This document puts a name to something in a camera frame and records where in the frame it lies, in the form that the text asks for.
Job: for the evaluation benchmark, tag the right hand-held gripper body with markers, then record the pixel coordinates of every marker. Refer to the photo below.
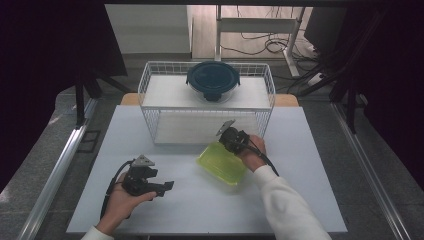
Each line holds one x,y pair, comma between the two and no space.
236,140

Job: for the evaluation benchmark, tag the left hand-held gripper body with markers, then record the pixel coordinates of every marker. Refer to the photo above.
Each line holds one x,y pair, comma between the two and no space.
138,181

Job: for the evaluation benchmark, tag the green rectangular plastic container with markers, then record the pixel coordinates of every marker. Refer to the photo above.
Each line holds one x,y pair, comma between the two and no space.
220,165

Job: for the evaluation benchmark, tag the round container with blue lid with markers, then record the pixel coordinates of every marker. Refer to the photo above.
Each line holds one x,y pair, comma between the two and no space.
213,78

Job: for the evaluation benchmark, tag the person's right hand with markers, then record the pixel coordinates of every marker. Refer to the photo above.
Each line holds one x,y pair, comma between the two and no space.
256,150

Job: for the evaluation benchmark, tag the person's left hand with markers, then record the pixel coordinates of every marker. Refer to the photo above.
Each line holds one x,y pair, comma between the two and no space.
118,210

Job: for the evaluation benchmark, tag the white power strip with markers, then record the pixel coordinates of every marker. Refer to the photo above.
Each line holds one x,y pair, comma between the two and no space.
315,79

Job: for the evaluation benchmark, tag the black tripod stand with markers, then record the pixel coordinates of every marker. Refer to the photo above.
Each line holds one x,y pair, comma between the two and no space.
85,90

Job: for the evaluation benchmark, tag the white cabinet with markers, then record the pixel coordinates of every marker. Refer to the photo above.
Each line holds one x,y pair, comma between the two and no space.
150,30

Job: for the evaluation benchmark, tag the aluminium rail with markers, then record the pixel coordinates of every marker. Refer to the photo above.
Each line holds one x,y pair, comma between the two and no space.
55,176
370,173

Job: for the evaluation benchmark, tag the white desk frame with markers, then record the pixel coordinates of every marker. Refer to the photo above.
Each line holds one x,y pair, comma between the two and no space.
256,25

